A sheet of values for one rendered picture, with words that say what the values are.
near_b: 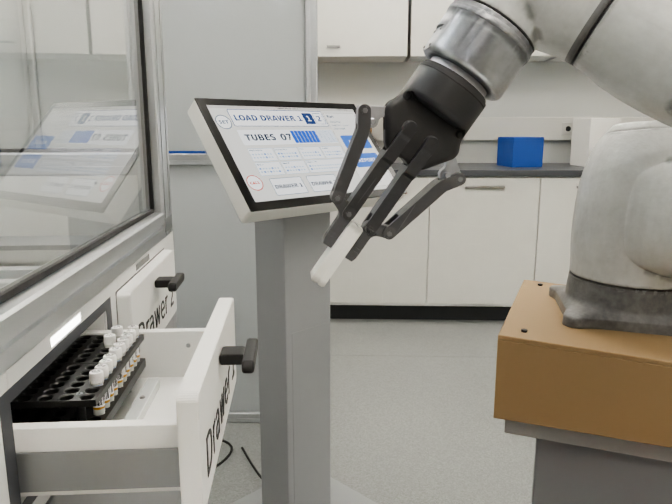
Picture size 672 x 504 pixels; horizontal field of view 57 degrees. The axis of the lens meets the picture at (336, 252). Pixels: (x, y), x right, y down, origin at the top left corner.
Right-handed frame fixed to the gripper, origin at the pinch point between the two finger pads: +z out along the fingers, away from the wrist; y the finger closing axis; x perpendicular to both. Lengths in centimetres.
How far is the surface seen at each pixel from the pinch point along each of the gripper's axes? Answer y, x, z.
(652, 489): -56, -10, 5
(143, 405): 7.3, -0.9, 24.9
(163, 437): 5.4, 12.8, 19.0
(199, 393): 5.2, 13.8, 13.7
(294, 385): -28, -89, 47
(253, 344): 1.4, -1.0, 13.0
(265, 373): -21, -94, 51
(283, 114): 12, -97, -8
